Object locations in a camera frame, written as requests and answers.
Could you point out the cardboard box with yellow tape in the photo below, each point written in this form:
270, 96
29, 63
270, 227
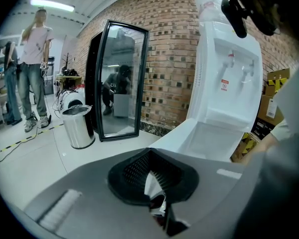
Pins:
276, 81

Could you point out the large labelled cardboard box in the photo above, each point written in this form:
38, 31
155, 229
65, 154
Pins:
265, 108

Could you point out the black glass-door fridge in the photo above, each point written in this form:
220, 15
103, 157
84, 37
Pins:
122, 83

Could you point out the black carton with blue stripe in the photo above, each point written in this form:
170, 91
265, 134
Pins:
261, 128

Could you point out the wooden table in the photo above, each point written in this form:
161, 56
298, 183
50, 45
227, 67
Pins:
68, 77

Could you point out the steel trash bin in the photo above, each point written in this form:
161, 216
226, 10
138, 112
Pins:
77, 131

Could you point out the black head-worn camera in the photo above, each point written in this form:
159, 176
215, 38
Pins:
239, 16

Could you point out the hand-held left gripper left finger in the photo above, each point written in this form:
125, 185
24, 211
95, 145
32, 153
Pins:
89, 195

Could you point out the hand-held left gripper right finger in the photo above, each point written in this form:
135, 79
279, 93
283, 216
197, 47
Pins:
214, 188

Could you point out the ceiling tube light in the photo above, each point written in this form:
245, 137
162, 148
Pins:
52, 5

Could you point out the white drip tray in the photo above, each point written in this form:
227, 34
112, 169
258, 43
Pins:
226, 113

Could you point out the yellow black striped tape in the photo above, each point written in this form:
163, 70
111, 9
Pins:
27, 139

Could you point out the dark coat rack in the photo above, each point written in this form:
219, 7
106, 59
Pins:
67, 61

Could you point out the white water dispenser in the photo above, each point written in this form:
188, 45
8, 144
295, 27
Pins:
226, 103

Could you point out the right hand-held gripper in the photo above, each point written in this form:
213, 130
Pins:
160, 204

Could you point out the red warning sticker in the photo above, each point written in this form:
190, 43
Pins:
224, 84

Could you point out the person's light shirt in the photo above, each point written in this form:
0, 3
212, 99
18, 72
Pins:
294, 88

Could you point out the printed cardboard box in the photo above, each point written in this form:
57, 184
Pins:
244, 146

